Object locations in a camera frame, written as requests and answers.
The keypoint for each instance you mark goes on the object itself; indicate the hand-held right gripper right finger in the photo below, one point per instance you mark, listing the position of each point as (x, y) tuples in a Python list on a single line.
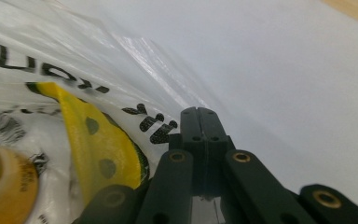
[(214, 161)]

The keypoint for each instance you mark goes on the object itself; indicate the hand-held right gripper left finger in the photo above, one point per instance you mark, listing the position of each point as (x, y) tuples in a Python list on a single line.
[(199, 161)]

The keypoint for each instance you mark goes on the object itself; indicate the yellow snack packet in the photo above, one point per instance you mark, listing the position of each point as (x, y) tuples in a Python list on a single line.
[(105, 146)]

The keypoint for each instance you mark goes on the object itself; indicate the translucent white plastic bag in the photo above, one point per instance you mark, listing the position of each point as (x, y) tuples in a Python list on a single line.
[(74, 46)]

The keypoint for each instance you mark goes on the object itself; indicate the white table cover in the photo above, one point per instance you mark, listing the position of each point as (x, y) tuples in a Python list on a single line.
[(292, 93)]

